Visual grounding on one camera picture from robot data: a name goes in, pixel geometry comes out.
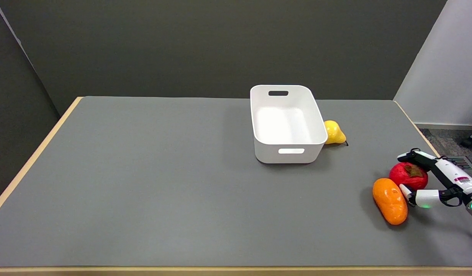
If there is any yellow pear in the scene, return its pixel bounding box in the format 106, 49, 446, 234
323, 120, 349, 146

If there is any white plastic bin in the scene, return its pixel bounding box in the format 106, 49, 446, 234
250, 85, 328, 164

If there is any grey table mat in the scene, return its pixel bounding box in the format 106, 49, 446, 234
0, 96, 472, 268

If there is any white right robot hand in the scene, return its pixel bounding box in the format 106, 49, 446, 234
397, 149, 472, 212

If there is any red tomato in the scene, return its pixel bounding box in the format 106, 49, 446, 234
388, 162, 429, 191

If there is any orange plastic vegetable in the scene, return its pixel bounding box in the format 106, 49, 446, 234
372, 178, 408, 225

